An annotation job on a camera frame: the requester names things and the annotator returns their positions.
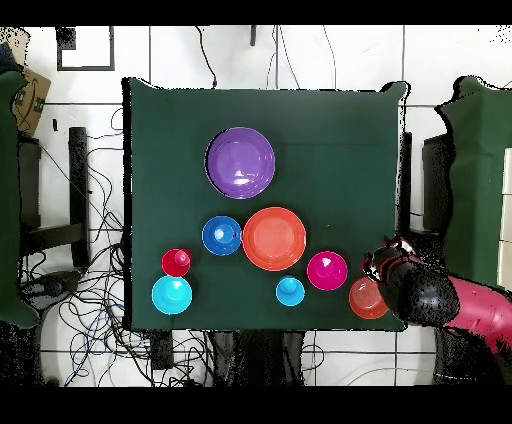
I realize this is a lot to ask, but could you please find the green cloth side table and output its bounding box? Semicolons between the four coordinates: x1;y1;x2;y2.
0;70;40;329
433;75;512;289

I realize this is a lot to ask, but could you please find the black square frame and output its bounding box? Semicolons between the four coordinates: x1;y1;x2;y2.
56;26;116;72

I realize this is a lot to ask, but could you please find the magenta bowl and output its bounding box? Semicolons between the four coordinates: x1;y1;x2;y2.
306;250;349;292

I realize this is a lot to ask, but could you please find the grey machine base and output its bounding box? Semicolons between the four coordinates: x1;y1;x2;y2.
19;270;83;309

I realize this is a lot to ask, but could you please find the red cup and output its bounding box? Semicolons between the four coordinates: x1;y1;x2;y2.
160;248;193;278

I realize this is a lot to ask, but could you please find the dark blue bowl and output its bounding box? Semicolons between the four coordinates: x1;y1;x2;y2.
200;215;244;257

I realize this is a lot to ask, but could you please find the dark green tablecloth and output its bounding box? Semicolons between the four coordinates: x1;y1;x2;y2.
121;76;409;333

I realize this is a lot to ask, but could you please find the deep orange bowl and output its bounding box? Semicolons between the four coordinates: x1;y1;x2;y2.
348;276;390;321

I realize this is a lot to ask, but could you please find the wide orange bowl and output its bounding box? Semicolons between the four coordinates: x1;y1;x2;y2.
241;206;308;272

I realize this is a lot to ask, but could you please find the black cable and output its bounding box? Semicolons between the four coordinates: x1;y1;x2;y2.
194;26;218;89

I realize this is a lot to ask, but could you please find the cardboard box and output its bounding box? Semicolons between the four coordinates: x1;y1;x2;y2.
11;67;52;137

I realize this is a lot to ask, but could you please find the black metal stand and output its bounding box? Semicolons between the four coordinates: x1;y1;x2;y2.
17;126;91;268
397;131;455;257

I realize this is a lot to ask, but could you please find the light blue bowl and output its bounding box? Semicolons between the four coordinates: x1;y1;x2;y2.
150;275;194;316

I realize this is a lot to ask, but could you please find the black box on floor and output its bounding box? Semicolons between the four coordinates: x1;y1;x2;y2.
150;329;174;371

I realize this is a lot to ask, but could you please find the purple bowl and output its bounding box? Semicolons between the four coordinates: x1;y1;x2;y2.
204;126;277;200

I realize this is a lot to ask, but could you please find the tangle of black cables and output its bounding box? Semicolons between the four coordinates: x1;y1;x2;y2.
17;107;225;387

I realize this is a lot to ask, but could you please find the light blue cup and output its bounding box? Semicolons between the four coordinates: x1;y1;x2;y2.
274;274;306;308

